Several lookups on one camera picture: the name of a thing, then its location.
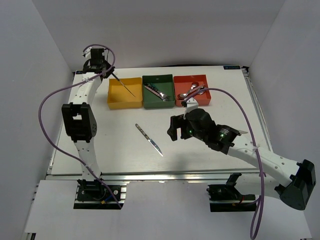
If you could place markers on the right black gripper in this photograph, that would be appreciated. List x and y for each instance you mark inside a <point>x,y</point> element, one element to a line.
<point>176,122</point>

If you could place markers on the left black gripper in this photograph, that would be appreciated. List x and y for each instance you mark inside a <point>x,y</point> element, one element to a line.
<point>111,69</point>

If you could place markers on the teal handled knife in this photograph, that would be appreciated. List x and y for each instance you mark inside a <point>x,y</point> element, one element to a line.
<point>122,84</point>

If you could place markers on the pink handled spoon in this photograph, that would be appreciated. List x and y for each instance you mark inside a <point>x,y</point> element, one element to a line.
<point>185,95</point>

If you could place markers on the black patterned handle knife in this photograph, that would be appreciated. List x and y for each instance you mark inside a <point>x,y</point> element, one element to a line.
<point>156,147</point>

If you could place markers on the teal handled spoon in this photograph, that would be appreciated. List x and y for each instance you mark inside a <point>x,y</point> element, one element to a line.
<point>200,91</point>

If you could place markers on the teal handled fork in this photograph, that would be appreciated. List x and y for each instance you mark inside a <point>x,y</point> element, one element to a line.
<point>153,88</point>

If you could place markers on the pink handled knife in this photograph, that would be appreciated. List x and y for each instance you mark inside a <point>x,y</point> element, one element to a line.
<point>242,132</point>

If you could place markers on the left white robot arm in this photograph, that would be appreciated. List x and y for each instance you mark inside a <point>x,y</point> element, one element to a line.
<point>78,117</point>

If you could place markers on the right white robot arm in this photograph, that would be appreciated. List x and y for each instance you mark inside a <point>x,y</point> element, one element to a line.
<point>294,181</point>

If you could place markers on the yellow paper box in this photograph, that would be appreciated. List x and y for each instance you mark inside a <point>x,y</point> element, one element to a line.
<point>120,98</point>

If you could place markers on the red paper box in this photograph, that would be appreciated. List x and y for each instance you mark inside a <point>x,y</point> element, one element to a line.
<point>182,84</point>

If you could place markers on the green paper box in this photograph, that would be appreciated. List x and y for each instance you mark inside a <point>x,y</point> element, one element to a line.
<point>165,84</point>

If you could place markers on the right blue corner label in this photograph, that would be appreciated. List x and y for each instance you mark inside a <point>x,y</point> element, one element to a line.
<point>231,67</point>

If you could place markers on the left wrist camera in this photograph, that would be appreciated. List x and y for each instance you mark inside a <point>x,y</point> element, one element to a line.
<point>86,53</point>

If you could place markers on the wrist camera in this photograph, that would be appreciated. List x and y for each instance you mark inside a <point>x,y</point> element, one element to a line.
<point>189,105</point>
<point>86,53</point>

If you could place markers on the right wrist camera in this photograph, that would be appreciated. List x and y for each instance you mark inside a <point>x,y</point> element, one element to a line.
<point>189,105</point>

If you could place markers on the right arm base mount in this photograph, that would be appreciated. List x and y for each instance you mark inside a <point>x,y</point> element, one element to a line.
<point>225,197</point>

